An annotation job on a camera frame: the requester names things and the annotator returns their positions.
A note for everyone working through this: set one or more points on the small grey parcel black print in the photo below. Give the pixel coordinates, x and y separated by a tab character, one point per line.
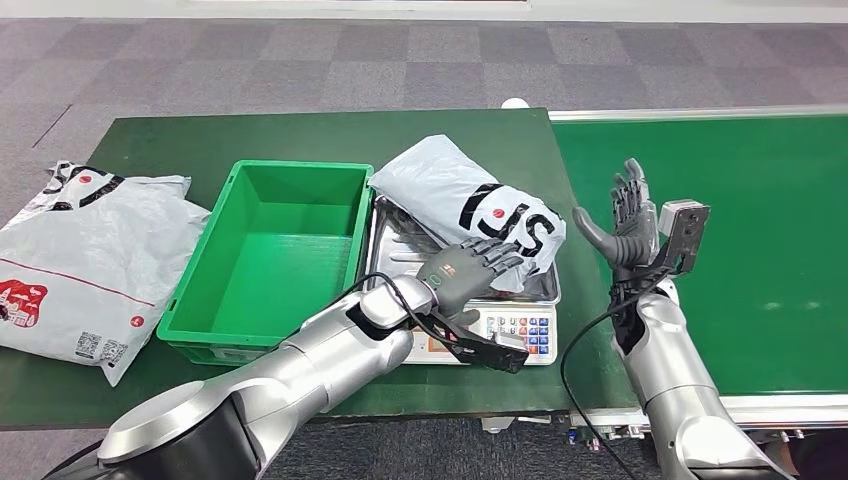
437	185

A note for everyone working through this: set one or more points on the white table foot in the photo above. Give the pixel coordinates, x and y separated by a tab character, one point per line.
497	425

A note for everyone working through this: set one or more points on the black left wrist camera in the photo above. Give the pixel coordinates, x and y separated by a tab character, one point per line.
490	354

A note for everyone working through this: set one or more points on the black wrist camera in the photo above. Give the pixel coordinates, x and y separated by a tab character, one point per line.
490	354
686	232

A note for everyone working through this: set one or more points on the green conveyor belt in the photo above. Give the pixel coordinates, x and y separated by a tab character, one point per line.
762	199

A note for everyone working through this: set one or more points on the dark green table board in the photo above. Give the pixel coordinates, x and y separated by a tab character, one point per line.
265	136

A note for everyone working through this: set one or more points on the white round knob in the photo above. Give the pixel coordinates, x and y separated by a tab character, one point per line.
513	103

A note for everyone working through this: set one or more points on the flat grey bag black print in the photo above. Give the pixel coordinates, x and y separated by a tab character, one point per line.
132	189

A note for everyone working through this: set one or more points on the large grey bag red print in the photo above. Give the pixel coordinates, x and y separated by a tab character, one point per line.
79	265

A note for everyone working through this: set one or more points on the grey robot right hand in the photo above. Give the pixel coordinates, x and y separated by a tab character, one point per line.
632	238

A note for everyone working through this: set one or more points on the electronic scale with steel tray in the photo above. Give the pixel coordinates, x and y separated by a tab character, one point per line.
397	245

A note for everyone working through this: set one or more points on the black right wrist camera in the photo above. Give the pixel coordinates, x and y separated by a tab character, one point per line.
686	232

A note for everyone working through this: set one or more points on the green plastic crate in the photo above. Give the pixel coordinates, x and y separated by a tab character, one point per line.
278	265

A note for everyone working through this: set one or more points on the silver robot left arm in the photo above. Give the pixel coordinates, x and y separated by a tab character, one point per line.
298	378

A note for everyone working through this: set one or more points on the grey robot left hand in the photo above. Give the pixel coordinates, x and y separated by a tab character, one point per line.
457	275

